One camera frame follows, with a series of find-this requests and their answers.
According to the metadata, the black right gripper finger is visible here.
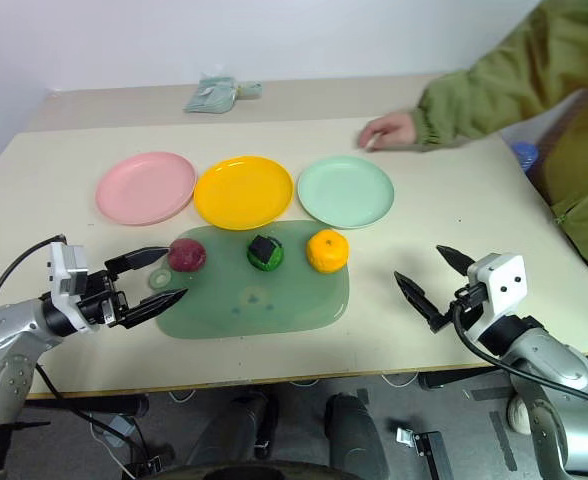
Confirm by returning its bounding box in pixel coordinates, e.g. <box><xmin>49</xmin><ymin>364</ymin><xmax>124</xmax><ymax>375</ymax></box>
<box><xmin>435</xmin><ymin>244</ymin><xmax>475</xmax><ymax>279</ymax></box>
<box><xmin>393</xmin><ymin>270</ymin><xmax>441</xmax><ymax>330</ymax></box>

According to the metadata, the person's bare hand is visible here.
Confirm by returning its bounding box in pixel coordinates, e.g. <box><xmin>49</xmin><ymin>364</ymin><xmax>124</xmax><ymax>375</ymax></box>
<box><xmin>358</xmin><ymin>110</ymin><xmax>418</xmax><ymax>152</ymax></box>

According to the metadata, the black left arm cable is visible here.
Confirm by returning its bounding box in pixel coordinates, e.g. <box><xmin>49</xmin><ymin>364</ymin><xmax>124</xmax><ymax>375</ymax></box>
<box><xmin>0</xmin><ymin>233</ymin><xmax>68</xmax><ymax>321</ymax></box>

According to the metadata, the pink plate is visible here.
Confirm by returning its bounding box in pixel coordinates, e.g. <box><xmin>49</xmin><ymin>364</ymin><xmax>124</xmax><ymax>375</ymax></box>
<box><xmin>95</xmin><ymin>151</ymin><xmax>198</xmax><ymax>227</ymax></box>

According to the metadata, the mint green plate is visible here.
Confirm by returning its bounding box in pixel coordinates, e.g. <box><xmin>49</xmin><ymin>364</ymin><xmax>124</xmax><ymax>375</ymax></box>
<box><xmin>296</xmin><ymin>154</ymin><xmax>396</xmax><ymax>231</ymax></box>

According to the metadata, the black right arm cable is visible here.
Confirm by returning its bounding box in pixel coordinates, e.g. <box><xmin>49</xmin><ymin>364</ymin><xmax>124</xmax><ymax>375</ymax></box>
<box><xmin>451</xmin><ymin>298</ymin><xmax>588</xmax><ymax>417</ymax></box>

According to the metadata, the green and black toy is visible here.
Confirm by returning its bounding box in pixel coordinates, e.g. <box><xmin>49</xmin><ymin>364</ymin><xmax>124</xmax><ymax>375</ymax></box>
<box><xmin>246</xmin><ymin>234</ymin><xmax>286</xmax><ymax>273</ymax></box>

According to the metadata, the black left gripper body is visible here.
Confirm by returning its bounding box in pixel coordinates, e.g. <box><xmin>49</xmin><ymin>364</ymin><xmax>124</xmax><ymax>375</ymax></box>
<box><xmin>76</xmin><ymin>268</ymin><xmax>129</xmax><ymax>331</ymax></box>

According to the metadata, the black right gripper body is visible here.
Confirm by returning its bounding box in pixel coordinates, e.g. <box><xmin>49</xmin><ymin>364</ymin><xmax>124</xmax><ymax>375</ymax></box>
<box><xmin>428</xmin><ymin>283</ymin><xmax>486</xmax><ymax>333</ymax></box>

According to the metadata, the black metal bracket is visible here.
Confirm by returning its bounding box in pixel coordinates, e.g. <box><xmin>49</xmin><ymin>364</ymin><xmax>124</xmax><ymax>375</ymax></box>
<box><xmin>395</xmin><ymin>426</ymin><xmax>456</xmax><ymax>480</ymax></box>

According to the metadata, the dark red fruit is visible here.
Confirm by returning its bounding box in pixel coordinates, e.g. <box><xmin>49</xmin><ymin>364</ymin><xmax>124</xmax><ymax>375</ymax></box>
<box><xmin>167</xmin><ymin>237</ymin><xmax>208</xmax><ymax>273</ymax></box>

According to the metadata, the orange tangerine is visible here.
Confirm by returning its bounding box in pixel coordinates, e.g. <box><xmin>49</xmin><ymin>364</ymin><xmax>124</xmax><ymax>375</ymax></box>
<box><xmin>306</xmin><ymin>229</ymin><xmax>351</xmax><ymax>275</ymax></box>

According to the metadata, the yellow plate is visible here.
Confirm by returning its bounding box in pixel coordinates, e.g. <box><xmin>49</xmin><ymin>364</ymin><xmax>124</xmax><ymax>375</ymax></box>
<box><xmin>193</xmin><ymin>155</ymin><xmax>295</xmax><ymax>232</ymax></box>

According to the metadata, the grey tape strip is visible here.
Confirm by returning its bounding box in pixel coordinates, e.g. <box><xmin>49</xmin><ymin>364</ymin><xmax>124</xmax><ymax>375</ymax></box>
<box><xmin>487</xmin><ymin>409</ymin><xmax>519</xmax><ymax>472</ymax></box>
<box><xmin>470</xmin><ymin>383</ymin><xmax>514</xmax><ymax>402</ymax></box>

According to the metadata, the small pale green packet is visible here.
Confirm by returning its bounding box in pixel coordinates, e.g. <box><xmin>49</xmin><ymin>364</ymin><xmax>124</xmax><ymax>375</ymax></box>
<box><xmin>235</xmin><ymin>80</ymin><xmax>264</xmax><ymax>100</ymax></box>

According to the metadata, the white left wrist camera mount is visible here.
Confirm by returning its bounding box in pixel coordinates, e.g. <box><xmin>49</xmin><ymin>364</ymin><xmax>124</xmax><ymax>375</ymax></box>
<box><xmin>47</xmin><ymin>242</ymin><xmax>92</xmax><ymax>333</ymax></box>

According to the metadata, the olive green jacket sleeve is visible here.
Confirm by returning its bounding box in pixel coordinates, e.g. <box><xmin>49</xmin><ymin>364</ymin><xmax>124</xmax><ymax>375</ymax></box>
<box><xmin>410</xmin><ymin>0</ymin><xmax>588</xmax><ymax>152</ymax></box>

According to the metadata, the dark rounded leg shape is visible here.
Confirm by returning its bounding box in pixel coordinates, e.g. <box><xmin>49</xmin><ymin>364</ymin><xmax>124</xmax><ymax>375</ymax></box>
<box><xmin>323</xmin><ymin>392</ymin><xmax>391</xmax><ymax>480</ymax></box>
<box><xmin>186</xmin><ymin>392</ymin><xmax>281</xmax><ymax>469</ymax></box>

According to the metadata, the olive green jacket torso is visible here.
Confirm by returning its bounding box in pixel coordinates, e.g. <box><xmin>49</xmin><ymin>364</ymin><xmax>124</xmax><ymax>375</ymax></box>
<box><xmin>536</xmin><ymin>74</ymin><xmax>588</xmax><ymax>301</ymax></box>

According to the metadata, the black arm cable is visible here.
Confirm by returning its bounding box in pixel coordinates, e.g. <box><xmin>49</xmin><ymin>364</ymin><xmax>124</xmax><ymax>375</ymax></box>
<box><xmin>451</xmin><ymin>298</ymin><xmax>588</xmax><ymax>417</ymax></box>
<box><xmin>0</xmin><ymin>233</ymin><xmax>68</xmax><ymax>321</ymax></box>

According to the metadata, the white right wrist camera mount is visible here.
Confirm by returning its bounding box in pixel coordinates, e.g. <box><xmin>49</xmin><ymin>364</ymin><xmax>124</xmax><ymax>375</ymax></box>
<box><xmin>465</xmin><ymin>252</ymin><xmax>528</xmax><ymax>346</ymax></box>

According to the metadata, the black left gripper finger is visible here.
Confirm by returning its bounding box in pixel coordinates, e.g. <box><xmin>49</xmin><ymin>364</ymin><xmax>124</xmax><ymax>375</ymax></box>
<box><xmin>104</xmin><ymin>245</ymin><xmax>171</xmax><ymax>281</ymax></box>
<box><xmin>122</xmin><ymin>287</ymin><xmax>190</xmax><ymax>330</ymax></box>

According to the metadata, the clear bag of green items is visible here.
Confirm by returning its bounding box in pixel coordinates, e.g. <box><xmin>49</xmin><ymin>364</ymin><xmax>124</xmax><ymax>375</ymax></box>
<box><xmin>183</xmin><ymin>73</ymin><xmax>239</xmax><ymax>116</ymax></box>

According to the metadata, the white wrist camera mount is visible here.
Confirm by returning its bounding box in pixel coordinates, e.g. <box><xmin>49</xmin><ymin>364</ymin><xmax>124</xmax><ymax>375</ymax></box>
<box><xmin>465</xmin><ymin>252</ymin><xmax>528</xmax><ymax>346</ymax></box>
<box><xmin>47</xmin><ymin>242</ymin><xmax>92</xmax><ymax>333</ymax></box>

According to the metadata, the white shoe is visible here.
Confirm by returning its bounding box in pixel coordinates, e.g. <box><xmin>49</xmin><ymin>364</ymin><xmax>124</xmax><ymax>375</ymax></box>
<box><xmin>505</xmin><ymin>394</ymin><xmax>531</xmax><ymax>435</ymax></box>

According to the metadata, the blue round object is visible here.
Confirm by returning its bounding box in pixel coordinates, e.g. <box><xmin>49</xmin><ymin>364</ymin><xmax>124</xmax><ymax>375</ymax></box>
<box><xmin>510</xmin><ymin>141</ymin><xmax>541</xmax><ymax>174</ymax></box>

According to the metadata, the translucent green cutting board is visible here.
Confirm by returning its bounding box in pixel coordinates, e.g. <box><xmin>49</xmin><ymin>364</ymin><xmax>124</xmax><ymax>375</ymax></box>
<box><xmin>154</xmin><ymin>219</ymin><xmax>352</xmax><ymax>341</ymax></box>

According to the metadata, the black floor cable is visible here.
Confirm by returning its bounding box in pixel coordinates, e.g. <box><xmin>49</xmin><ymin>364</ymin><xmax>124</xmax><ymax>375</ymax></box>
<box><xmin>34</xmin><ymin>363</ymin><xmax>165</xmax><ymax>476</ymax></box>

